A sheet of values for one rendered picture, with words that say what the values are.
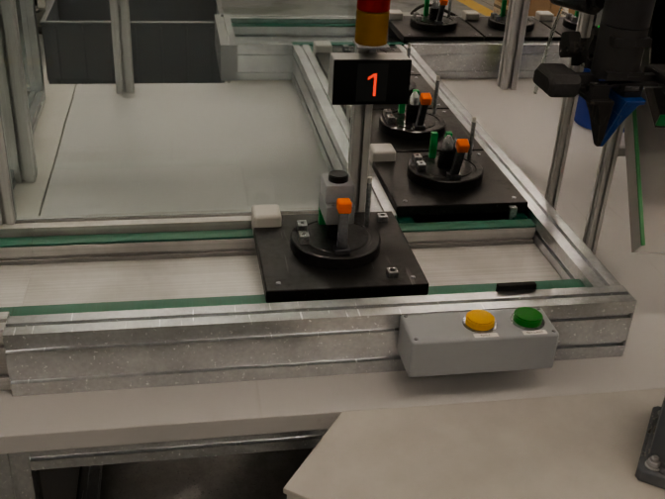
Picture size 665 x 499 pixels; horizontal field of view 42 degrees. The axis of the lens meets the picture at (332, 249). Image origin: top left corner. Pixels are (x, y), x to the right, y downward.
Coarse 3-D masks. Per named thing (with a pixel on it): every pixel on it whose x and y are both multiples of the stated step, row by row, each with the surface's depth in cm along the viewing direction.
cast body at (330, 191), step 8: (328, 176) 129; (336, 176) 127; (344, 176) 127; (328, 184) 127; (336, 184) 127; (344, 184) 127; (352, 184) 127; (320, 192) 132; (328, 192) 127; (336, 192) 127; (344, 192) 127; (352, 192) 128; (320, 200) 132; (328, 200) 128; (352, 200) 128; (320, 208) 132; (328, 208) 127; (352, 208) 128; (328, 216) 127; (336, 216) 128; (352, 216) 128; (328, 224) 128; (336, 224) 128
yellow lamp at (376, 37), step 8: (360, 16) 127; (368, 16) 127; (376, 16) 127; (384, 16) 127; (360, 24) 128; (368, 24) 127; (376, 24) 127; (384, 24) 128; (360, 32) 128; (368, 32) 128; (376, 32) 128; (384, 32) 129; (360, 40) 129; (368, 40) 128; (376, 40) 128; (384, 40) 129
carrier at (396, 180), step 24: (384, 144) 167; (432, 144) 161; (384, 168) 162; (408, 168) 158; (432, 168) 158; (480, 168) 159; (408, 192) 153; (432, 192) 153; (456, 192) 154; (480, 192) 154; (504, 192) 155
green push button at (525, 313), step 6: (516, 312) 119; (522, 312) 120; (528, 312) 120; (534, 312) 120; (516, 318) 119; (522, 318) 118; (528, 318) 118; (534, 318) 118; (540, 318) 118; (522, 324) 118; (528, 324) 118; (534, 324) 118; (540, 324) 119
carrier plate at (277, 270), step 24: (288, 216) 142; (312, 216) 143; (360, 216) 144; (264, 240) 135; (288, 240) 135; (384, 240) 137; (264, 264) 128; (288, 264) 128; (384, 264) 130; (408, 264) 130; (264, 288) 123; (288, 288) 122; (312, 288) 123; (336, 288) 123; (360, 288) 124; (384, 288) 125; (408, 288) 125
